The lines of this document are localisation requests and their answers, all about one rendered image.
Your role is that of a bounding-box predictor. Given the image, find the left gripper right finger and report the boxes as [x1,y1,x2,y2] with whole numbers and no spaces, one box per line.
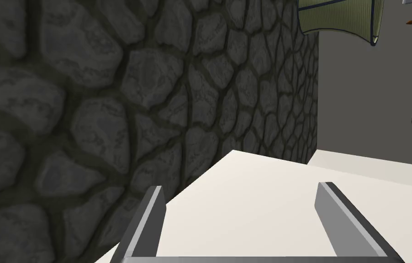
[314,181,403,258]

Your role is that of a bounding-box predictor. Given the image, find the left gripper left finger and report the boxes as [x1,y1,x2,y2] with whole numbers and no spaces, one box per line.
[111,185,167,261]

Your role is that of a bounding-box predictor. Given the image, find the green upholstered armchair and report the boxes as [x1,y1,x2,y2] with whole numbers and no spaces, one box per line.
[297,0,385,46]

